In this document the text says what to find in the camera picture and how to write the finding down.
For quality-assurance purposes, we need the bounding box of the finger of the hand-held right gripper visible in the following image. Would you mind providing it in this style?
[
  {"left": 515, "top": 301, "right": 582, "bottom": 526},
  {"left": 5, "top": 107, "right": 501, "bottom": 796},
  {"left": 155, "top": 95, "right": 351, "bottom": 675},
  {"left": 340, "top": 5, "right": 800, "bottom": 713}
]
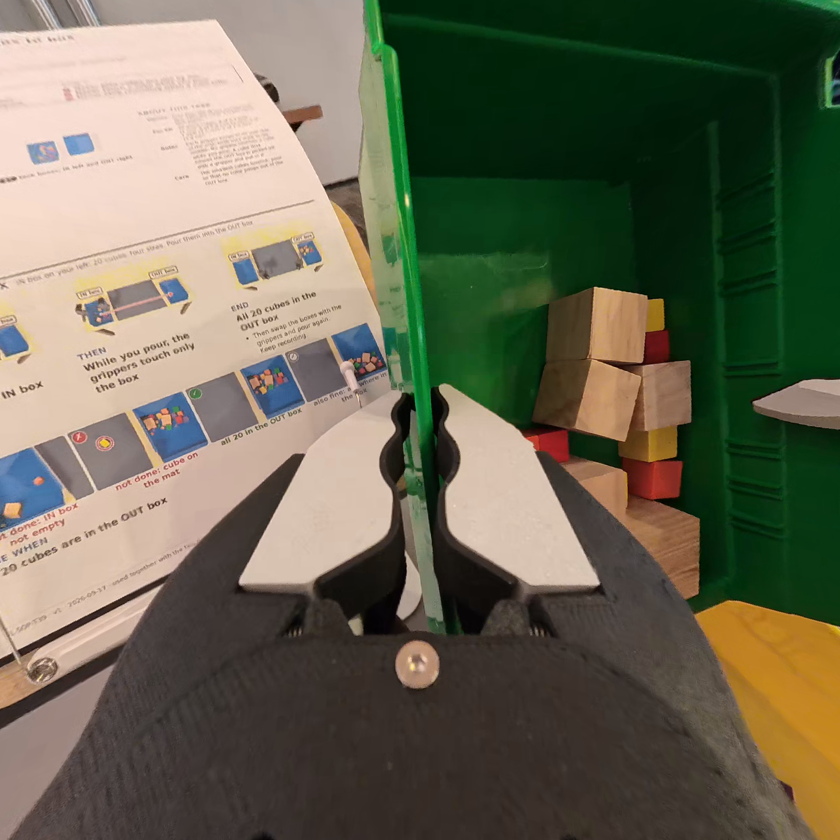
[{"left": 751, "top": 379, "right": 840, "bottom": 431}]

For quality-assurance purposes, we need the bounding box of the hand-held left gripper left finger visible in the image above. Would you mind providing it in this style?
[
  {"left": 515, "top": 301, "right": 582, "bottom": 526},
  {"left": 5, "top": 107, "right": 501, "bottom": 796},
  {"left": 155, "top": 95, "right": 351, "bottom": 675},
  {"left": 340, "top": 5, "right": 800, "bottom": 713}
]
[{"left": 238, "top": 390, "right": 414, "bottom": 621}]

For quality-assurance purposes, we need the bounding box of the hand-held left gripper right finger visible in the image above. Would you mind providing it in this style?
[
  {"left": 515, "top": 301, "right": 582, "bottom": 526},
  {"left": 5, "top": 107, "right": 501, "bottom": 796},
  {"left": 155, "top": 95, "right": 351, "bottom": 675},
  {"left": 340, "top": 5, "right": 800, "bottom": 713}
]
[{"left": 430, "top": 384, "right": 602, "bottom": 624}]

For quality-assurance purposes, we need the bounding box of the pile of coloured wooden cubes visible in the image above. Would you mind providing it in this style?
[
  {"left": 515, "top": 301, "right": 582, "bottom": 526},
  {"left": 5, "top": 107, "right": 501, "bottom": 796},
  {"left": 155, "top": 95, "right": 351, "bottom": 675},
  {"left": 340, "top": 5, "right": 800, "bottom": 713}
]
[{"left": 521, "top": 287, "right": 702, "bottom": 599}]

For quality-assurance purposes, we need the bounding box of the yellow plastic box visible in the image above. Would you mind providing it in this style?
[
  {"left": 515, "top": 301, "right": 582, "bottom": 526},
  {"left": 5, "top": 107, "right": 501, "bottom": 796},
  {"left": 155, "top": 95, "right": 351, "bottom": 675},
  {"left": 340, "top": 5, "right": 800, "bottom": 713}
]
[{"left": 696, "top": 600, "right": 840, "bottom": 840}]

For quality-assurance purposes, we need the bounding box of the green plastic box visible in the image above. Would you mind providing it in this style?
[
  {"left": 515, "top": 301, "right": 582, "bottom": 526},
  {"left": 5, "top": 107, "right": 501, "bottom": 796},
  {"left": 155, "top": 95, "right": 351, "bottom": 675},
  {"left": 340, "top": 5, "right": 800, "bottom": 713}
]
[{"left": 359, "top": 0, "right": 840, "bottom": 634}]

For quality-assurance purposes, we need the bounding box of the printed instruction sheet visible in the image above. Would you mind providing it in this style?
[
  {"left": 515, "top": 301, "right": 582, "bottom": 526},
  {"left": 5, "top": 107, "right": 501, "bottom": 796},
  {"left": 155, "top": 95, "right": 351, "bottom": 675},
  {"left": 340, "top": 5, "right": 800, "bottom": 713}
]
[{"left": 0, "top": 18, "right": 395, "bottom": 657}]

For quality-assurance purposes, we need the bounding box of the wooden document board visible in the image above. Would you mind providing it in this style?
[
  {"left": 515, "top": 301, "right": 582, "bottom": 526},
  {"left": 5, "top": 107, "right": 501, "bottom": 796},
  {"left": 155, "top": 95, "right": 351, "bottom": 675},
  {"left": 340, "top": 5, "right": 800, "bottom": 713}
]
[{"left": 0, "top": 571, "right": 198, "bottom": 710}]

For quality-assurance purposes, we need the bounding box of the metal wire clip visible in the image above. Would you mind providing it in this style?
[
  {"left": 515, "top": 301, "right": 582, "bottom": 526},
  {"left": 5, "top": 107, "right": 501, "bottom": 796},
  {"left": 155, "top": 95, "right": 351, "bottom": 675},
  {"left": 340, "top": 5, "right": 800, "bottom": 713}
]
[{"left": 0, "top": 617, "right": 60, "bottom": 685}]

